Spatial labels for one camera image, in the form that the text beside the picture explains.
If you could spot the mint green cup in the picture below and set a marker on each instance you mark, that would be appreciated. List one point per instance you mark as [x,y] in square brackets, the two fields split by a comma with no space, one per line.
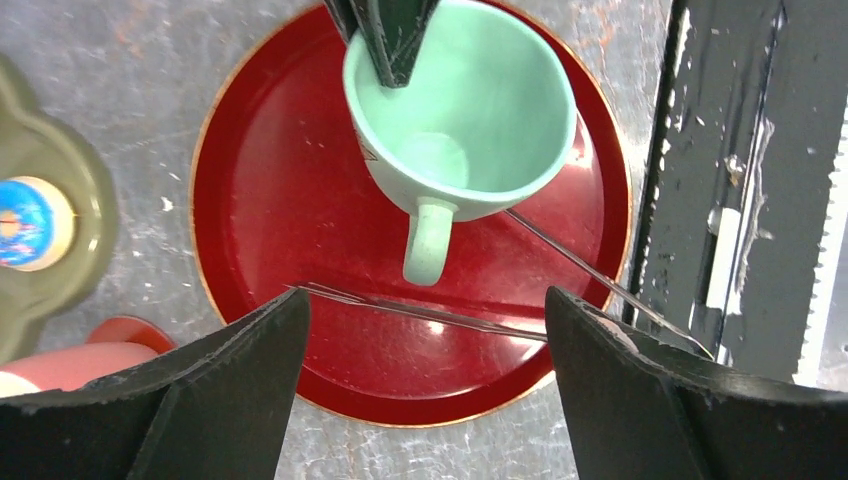
[486,121]

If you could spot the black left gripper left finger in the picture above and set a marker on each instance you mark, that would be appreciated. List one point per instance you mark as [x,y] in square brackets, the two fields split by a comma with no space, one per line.
[216,408]

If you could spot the round red tray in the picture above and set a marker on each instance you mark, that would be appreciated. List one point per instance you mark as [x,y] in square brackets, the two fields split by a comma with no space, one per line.
[281,197]

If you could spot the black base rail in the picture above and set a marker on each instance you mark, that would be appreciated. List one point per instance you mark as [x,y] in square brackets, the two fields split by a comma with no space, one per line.
[745,199]

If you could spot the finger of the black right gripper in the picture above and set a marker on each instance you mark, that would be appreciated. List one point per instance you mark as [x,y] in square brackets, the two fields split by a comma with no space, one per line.
[392,30]

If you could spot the red round coaster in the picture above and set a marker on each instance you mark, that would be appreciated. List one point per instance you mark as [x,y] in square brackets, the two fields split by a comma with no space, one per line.
[125,328]

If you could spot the green three-tier stand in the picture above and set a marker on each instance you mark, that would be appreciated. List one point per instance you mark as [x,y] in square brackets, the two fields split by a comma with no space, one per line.
[36,144]

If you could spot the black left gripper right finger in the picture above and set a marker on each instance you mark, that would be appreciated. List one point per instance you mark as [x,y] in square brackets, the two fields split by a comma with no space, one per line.
[639,408]

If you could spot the pink mug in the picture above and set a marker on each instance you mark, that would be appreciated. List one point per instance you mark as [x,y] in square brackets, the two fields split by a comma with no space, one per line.
[71,368]

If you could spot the blue frosted donut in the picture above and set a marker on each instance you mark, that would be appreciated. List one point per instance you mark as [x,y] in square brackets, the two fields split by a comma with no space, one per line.
[37,223]

